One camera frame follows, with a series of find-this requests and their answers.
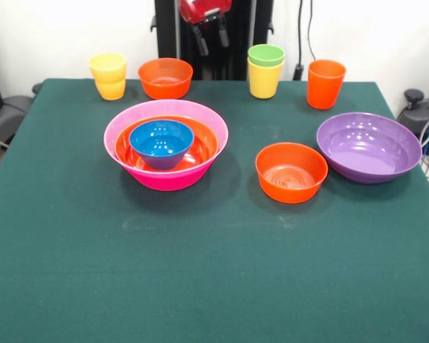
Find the small orange plastic bowl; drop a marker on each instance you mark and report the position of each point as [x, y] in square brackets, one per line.
[164, 89]
[289, 193]

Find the large pink plastic bowl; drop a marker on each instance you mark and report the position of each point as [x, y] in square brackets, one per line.
[164, 182]

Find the black stand base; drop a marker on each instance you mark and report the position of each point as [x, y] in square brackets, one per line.
[413, 118]
[10, 114]

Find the dark green tablecloth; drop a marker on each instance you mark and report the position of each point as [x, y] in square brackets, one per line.
[214, 278]

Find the light orange plastic cup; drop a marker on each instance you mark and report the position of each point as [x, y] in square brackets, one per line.
[111, 91]

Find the yellow plastic cup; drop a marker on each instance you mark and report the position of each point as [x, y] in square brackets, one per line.
[264, 84]
[107, 66]

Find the purple plastic bowl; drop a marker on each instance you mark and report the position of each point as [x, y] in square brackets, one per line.
[368, 157]

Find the blue plastic bowl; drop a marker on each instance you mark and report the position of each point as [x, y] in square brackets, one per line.
[161, 146]

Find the green plastic cup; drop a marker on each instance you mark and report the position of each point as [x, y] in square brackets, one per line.
[266, 55]

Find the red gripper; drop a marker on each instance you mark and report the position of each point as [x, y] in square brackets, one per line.
[203, 9]

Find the large orange plastic bowl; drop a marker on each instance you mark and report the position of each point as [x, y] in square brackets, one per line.
[205, 143]

